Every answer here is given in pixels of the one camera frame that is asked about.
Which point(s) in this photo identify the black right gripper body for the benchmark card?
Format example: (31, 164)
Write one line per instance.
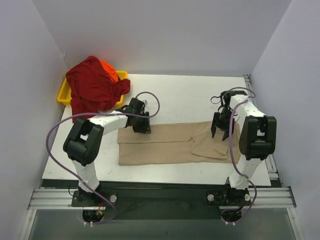
(221, 125)

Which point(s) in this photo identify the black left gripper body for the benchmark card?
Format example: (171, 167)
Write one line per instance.
(142, 124)

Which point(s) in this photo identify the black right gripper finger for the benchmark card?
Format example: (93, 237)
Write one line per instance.
(213, 128)
(225, 135)

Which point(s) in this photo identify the beige t shirt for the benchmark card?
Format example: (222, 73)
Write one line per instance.
(176, 143)

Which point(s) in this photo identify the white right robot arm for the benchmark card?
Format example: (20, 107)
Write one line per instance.
(257, 138)

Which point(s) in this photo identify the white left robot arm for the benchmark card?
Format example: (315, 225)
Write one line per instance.
(83, 142)

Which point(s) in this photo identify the dark red t shirt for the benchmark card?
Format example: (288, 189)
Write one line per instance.
(92, 91)

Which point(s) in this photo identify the orange t shirt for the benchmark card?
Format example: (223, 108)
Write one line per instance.
(110, 71)

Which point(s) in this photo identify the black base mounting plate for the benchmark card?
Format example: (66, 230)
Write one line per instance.
(162, 201)

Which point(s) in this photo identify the yellow plastic bin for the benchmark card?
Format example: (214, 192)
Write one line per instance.
(64, 95)

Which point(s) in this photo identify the aluminium frame rail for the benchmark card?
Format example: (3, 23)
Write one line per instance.
(59, 199)

